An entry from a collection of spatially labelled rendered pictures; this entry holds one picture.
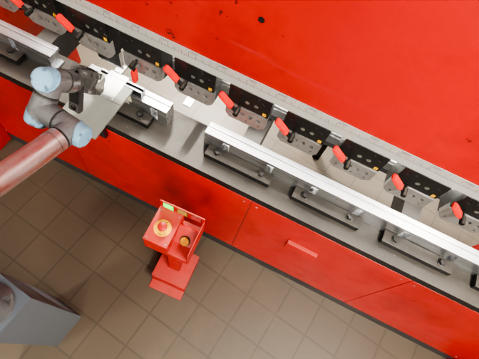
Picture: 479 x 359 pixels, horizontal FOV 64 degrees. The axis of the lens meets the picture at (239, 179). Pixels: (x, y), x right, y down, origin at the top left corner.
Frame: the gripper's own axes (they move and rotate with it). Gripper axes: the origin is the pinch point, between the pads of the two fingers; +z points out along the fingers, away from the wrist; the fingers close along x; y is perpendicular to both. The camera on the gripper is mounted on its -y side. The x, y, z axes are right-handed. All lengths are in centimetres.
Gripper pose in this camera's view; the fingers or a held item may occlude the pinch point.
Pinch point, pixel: (100, 89)
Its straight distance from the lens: 160.1
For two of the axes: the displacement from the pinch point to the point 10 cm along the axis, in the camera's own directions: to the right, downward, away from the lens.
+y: 4.1, -8.8, -2.5
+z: 1.7, -2.0, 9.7
